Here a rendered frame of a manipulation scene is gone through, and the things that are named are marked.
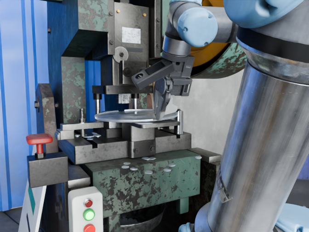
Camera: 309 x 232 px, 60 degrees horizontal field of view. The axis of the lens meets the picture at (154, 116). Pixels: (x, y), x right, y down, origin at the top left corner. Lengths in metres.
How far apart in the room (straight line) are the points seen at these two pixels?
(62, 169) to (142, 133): 0.29
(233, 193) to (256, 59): 0.16
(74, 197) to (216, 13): 0.52
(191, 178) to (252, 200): 0.66
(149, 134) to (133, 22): 0.40
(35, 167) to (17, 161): 1.42
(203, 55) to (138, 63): 0.32
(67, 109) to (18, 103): 0.96
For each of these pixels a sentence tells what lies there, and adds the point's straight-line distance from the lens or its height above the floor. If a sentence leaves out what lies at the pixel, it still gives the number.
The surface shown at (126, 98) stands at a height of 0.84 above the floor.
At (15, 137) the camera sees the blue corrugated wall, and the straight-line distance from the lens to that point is 2.12.
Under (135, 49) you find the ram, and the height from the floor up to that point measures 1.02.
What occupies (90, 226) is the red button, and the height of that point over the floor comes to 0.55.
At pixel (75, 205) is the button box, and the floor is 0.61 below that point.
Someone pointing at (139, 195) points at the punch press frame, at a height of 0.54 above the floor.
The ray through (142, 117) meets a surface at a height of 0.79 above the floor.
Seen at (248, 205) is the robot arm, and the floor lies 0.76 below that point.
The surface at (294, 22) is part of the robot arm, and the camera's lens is 0.22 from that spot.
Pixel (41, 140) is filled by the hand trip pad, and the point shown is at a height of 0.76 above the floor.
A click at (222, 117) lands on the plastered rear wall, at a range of 2.95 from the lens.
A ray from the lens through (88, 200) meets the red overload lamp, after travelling 0.69.
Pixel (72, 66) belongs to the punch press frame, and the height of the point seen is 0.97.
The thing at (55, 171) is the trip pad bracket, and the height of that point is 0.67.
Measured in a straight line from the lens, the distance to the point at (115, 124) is 1.00.
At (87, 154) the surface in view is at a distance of 0.88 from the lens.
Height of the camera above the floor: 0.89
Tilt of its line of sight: 7 degrees down
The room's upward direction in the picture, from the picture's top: straight up
